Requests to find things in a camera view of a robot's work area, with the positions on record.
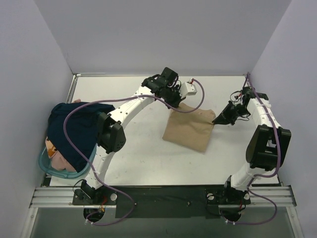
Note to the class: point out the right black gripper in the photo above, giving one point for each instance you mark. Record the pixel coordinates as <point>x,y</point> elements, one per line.
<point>230,113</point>

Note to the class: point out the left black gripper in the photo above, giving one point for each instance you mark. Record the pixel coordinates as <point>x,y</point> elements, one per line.
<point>174,98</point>

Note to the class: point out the beige t shirt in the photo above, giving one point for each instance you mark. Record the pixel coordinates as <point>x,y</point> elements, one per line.
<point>191,130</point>

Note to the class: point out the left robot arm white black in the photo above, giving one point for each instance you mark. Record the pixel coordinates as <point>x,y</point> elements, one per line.
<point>111,126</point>

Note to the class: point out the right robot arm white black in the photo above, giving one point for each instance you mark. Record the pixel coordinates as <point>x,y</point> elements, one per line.
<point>267,148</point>

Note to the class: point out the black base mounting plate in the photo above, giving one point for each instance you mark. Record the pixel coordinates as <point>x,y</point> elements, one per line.
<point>185,201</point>

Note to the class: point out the navy blue t shirt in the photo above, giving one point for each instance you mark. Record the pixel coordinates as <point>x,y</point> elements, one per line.
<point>82,129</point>

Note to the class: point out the pink patterned t shirt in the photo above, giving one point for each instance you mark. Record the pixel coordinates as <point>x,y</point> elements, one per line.
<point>62,155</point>

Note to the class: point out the teal plastic basket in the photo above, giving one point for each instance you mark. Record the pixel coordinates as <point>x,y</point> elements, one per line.
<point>45,165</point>

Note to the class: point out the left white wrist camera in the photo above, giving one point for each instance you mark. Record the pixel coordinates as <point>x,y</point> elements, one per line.
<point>188,89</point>

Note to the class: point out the aluminium frame rail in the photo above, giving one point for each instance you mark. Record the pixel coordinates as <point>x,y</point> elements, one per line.
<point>260,196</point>

